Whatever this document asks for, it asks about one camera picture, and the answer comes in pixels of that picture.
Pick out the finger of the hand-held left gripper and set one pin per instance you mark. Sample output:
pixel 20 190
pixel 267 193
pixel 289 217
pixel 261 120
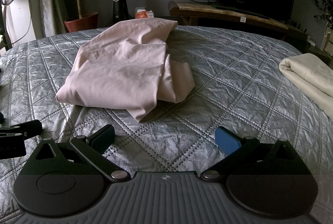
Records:
pixel 28 127

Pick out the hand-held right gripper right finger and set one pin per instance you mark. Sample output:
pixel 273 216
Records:
pixel 226 140

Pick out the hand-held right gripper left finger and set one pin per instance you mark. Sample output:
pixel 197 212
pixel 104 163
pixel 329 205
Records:
pixel 105 134

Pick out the pink garment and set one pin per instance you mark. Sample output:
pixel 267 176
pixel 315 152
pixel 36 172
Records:
pixel 117 70

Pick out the grey quilted bedspread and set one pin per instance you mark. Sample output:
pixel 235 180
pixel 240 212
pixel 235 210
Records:
pixel 234 83

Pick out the beige folded garment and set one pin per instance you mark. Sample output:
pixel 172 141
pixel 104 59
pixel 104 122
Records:
pixel 309 75

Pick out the orange box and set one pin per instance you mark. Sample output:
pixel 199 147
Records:
pixel 143 15

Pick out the dark low table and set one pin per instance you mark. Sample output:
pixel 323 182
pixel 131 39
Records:
pixel 161 19

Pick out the wooden television stand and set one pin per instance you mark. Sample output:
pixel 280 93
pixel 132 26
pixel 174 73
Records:
pixel 208 8

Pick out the white chair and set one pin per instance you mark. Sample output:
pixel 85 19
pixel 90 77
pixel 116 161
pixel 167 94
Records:
pixel 325 40

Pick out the leafy plant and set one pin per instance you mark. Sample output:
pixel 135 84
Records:
pixel 325 0

